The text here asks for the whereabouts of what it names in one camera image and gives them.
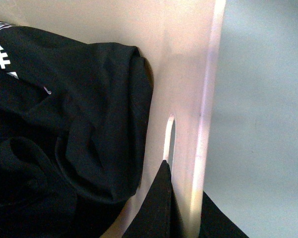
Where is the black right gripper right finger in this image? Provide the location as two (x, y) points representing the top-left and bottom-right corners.
(199, 192), (248, 238)

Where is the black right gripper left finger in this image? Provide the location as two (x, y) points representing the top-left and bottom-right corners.
(123, 160), (184, 238)

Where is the beige plastic laundry hamper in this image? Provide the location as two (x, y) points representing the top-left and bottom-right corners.
(0, 0), (225, 238)

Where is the black printed t-shirt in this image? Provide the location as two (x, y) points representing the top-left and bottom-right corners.
(0, 22), (152, 238)

